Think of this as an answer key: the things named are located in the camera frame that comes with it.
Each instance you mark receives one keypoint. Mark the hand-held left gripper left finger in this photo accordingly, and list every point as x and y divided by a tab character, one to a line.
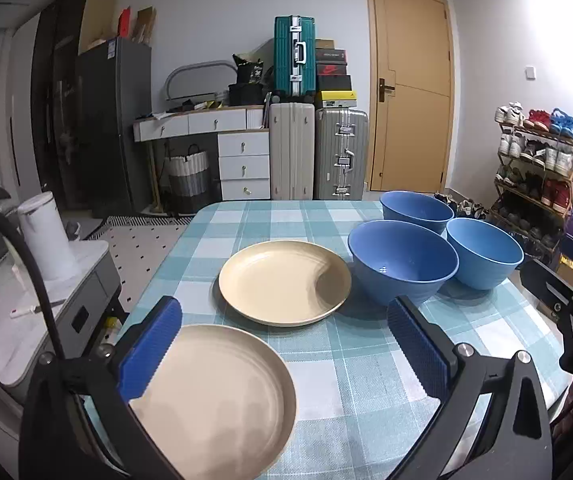
151	350

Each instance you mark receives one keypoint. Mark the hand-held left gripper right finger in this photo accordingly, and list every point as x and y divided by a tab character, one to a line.
416	355

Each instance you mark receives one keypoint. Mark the light blue bowl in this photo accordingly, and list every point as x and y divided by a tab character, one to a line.
484	255

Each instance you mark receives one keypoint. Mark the beige round plate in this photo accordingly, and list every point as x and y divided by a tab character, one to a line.
216	400
276	280

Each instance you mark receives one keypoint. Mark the teal checked tablecloth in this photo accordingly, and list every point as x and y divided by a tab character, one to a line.
366	385

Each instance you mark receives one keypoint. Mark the grey side table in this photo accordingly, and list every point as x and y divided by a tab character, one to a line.
81	310

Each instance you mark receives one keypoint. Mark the rows of racked shoes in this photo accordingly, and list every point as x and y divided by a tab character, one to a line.
556	160

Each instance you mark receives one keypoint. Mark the scattered loose sneakers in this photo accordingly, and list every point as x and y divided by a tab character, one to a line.
466	207

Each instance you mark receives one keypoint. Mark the white cylindrical appliance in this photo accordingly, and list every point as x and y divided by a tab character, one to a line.
46	240

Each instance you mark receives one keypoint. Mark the grey white laundry basket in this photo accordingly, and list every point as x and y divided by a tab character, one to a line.
186	180

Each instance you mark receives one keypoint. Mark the white drawer desk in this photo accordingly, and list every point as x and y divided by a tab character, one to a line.
244	160

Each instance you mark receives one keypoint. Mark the silver suitcase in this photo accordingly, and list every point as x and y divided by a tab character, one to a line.
341	155

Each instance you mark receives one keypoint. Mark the wooden door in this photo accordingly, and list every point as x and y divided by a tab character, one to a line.
411	110

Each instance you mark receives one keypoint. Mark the black cabinet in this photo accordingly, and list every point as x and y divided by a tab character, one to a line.
111	125

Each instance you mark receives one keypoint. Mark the beige suitcase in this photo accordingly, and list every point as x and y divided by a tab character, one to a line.
291	150

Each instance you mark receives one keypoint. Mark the dark wardrobe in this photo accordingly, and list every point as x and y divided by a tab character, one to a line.
56	110

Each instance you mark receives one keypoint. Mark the black yellow shoe box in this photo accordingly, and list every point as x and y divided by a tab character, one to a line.
335	99

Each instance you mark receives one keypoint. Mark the black storage box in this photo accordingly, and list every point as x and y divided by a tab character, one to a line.
246	95

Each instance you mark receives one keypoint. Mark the plain dark shoe box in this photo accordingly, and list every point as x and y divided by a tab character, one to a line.
334	83

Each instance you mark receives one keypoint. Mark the black printed bag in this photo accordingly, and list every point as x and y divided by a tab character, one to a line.
249	70

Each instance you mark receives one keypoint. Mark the black red shoe box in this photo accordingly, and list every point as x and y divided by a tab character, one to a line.
332	69

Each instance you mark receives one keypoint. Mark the brown cardboard shoe box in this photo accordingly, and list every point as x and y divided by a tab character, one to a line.
324	44

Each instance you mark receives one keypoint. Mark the teal suitcase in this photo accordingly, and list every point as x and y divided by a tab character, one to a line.
286	55

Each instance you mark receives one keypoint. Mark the brown cardboard pieces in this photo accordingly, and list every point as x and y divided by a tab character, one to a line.
146	25

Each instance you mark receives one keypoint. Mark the beige cardboard sheet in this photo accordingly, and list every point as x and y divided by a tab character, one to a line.
97	15

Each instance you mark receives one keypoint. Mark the white light switch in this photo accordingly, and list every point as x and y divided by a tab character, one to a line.
530	73

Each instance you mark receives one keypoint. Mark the grey rounded frame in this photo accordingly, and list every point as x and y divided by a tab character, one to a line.
171	77

